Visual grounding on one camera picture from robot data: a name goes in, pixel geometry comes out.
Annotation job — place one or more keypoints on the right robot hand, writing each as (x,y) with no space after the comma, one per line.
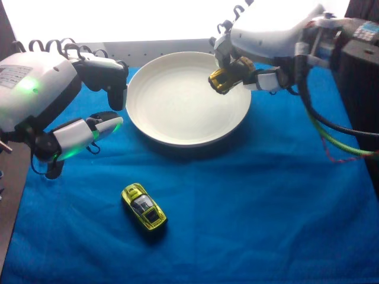
(266,32)

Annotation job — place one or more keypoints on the blue cloth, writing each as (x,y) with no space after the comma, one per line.
(237,222)

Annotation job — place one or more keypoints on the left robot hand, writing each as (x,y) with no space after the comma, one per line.
(38,88)

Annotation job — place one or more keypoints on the yellow toy car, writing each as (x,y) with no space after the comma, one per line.
(228,77)

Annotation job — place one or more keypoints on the green toy car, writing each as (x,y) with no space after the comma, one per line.
(145,207)

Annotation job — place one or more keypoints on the white round plate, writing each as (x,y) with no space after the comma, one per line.
(183,100)

